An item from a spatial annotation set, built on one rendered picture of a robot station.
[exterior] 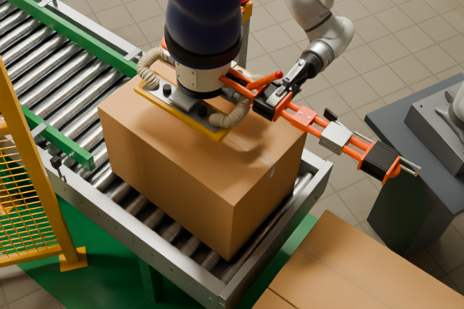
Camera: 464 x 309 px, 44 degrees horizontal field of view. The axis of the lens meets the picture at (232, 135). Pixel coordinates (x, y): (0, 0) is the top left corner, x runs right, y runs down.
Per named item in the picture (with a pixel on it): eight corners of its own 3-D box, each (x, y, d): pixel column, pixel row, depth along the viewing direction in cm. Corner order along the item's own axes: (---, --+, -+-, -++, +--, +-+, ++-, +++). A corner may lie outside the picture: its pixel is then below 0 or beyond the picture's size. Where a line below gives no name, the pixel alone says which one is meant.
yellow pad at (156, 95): (132, 92, 182) (131, 81, 178) (153, 74, 187) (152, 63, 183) (218, 145, 171) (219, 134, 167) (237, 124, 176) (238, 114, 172)
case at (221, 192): (110, 170, 225) (96, 105, 193) (179, 112, 244) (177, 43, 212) (228, 263, 203) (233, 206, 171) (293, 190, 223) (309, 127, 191)
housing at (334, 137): (317, 144, 160) (320, 134, 156) (329, 129, 164) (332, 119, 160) (338, 156, 158) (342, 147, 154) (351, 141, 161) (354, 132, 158)
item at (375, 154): (355, 169, 155) (360, 158, 151) (369, 152, 159) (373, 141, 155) (383, 185, 152) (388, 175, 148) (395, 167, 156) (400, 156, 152)
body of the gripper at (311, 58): (324, 58, 171) (308, 76, 166) (320, 77, 177) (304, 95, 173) (303, 47, 173) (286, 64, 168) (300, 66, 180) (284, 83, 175)
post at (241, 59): (221, 153, 299) (228, 3, 219) (228, 145, 303) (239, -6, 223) (231, 160, 297) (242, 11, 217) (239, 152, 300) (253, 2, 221)
